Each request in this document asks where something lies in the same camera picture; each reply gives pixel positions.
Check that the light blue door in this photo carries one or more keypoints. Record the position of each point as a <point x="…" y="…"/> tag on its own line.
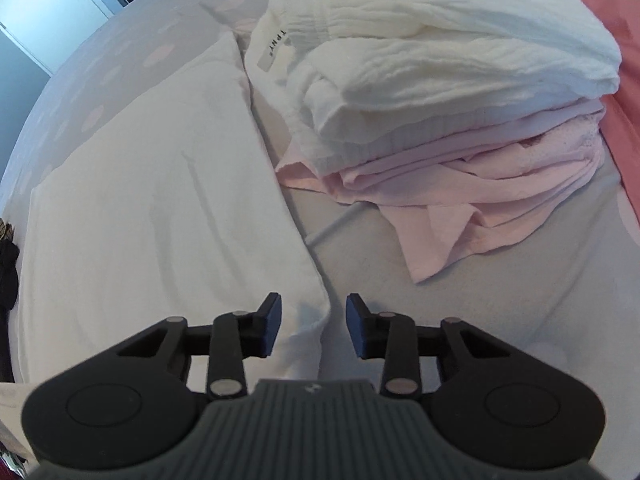
<point x="45" y="15"/>

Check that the striped patterned garment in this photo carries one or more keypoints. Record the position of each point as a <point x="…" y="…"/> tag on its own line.
<point x="5" y="229"/>

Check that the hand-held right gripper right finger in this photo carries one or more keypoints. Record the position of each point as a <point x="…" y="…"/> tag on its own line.
<point x="354" y="329"/>

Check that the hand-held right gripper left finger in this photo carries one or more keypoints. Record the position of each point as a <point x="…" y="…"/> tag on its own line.
<point x="272" y="325"/>

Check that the pale pink folded garment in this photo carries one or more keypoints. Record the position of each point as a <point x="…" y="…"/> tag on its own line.
<point x="450" y="200"/>

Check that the white crinkled folded garment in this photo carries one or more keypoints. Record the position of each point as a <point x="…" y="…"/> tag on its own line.
<point x="450" y="35"/>

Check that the white garment with neck label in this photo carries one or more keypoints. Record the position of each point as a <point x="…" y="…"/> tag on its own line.
<point x="280" y="85"/>

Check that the black garment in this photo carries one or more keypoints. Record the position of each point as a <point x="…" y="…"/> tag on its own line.
<point x="7" y="300"/>

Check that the grey pink-dotted duvet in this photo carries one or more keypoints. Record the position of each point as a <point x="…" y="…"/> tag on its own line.
<point x="400" y="310"/>

